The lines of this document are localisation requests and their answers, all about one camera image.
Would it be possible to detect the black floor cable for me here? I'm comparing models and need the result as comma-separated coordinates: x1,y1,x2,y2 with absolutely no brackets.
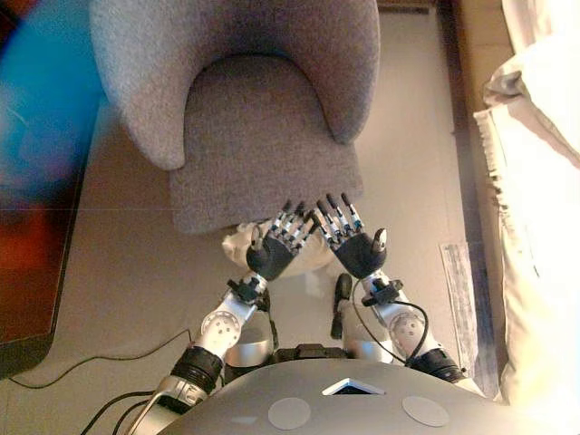
8,327,192,389

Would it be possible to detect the cream fringed throw blanket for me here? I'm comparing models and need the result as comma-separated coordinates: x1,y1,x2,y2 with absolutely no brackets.
472,107,580,409

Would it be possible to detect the white cushion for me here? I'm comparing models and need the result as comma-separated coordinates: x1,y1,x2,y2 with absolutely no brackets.
221,220,337,278

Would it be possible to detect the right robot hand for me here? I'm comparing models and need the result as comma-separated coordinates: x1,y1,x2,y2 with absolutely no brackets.
314,192,389,278

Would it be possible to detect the reddish-brown wooden cabinet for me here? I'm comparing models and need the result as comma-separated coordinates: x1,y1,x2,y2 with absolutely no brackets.
0,194,86,380

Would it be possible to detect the blue blurred object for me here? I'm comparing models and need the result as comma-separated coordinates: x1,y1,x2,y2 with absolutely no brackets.
0,0,112,208

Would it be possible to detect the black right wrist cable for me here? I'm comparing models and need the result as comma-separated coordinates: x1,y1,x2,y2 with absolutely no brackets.
351,275,430,366

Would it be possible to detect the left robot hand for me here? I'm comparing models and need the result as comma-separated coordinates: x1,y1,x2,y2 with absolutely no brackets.
246,200,321,281

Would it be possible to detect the white duvet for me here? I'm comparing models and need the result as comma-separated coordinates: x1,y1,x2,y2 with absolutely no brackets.
481,0,580,169

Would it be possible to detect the grey fabric armchair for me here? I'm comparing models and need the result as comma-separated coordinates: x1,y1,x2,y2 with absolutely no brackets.
89,0,381,236

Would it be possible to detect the grey robot torso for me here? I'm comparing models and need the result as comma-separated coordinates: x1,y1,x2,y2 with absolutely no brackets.
158,343,580,435

